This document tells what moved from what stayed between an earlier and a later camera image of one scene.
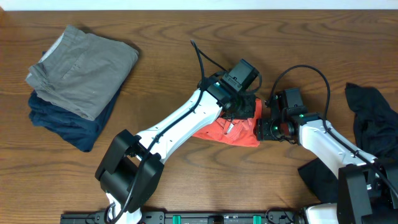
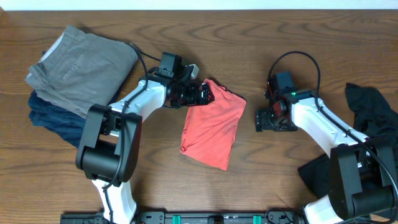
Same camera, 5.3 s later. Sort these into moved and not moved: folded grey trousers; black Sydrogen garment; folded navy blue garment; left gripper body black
Moved: left gripper body black
Not moved: folded navy blue garment; black Sydrogen garment; folded grey trousers
